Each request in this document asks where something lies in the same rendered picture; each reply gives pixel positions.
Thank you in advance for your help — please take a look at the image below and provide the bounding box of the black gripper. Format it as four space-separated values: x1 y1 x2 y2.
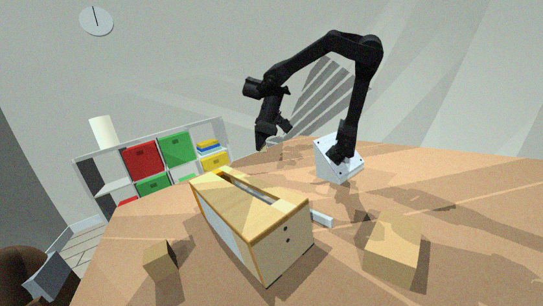
255 102 280 151

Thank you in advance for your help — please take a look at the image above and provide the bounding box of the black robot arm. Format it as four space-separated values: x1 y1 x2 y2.
242 30 384 165

